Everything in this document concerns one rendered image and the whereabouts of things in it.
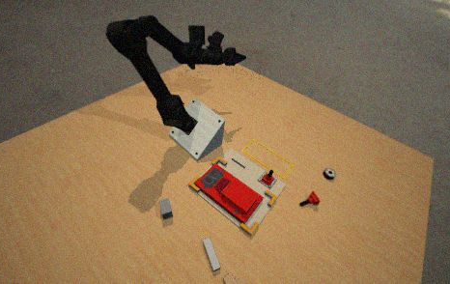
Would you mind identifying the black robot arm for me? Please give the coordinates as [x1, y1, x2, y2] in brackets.
[105, 15, 208, 135]

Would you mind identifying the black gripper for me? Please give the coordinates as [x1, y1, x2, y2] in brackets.
[205, 47, 246, 66]

